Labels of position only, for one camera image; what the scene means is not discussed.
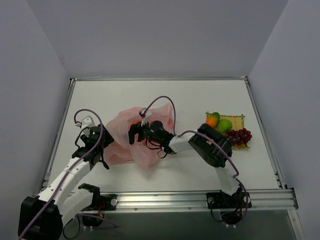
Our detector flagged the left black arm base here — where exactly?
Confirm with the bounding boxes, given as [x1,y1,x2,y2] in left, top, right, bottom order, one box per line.
[81,194,118,228]

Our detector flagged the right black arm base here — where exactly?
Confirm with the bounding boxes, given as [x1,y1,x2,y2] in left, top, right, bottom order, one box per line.
[206,190,252,228]

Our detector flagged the aluminium front rail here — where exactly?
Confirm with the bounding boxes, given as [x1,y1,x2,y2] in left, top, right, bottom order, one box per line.
[26,188,299,213]

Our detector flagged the orange fake fruit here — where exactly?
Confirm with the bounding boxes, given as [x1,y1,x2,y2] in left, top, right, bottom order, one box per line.
[205,112,220,128]

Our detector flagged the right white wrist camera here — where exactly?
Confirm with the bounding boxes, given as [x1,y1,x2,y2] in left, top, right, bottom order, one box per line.
[138,108,152,127]

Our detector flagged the yellow bamboo mat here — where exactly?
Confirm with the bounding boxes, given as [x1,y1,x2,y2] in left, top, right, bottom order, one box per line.
[205,111,252,150]

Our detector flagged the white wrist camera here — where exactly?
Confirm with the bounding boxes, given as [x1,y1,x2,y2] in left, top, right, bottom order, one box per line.
[75,115,96,130]
[138,108,152,127]

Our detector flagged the green fake fruit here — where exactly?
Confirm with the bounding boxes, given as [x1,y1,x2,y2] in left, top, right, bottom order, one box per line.
[216,119,233,134]

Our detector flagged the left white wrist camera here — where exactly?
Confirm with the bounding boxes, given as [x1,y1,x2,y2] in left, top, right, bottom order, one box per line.
[75,115,96,130]

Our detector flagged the dark red fake grapes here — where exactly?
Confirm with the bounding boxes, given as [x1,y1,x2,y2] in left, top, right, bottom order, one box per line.
[225,128,253,147]

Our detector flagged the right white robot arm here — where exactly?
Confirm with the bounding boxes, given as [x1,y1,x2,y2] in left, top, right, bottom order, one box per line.
[128,120,244,207]

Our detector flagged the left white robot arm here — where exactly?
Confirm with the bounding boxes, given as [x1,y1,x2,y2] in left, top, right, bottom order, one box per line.
[18,124,114,240]

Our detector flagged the pink plastic bag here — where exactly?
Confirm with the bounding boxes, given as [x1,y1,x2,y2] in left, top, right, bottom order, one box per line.
[103,106,159,170]

